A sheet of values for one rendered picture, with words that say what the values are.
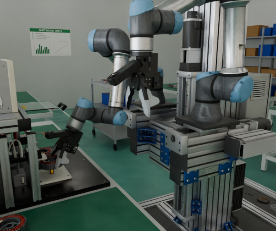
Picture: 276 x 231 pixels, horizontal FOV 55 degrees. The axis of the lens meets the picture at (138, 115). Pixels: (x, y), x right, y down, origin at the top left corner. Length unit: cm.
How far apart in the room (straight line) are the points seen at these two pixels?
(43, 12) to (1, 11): 85
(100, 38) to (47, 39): 534
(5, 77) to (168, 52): 716
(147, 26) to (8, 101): 64
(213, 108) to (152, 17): 59
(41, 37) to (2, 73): 554
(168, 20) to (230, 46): 37
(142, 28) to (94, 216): 70
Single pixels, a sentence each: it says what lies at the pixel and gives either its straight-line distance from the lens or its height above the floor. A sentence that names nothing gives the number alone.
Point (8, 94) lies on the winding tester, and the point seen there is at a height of 119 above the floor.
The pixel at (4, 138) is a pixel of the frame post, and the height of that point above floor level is 105.
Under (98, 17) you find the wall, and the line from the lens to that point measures 712.
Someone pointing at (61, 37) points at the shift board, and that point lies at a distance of 678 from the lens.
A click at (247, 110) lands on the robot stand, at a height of 102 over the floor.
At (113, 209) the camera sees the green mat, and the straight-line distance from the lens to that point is 112.
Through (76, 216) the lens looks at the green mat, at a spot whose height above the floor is 75.
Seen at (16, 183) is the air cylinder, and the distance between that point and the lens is 133.
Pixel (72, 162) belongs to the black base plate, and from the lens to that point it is 152.
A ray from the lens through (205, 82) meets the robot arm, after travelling 127.
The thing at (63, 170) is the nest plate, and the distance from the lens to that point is 140.
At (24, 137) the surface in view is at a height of 92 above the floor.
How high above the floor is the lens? 135
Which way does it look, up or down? 13 degrees down
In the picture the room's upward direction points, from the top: straight up
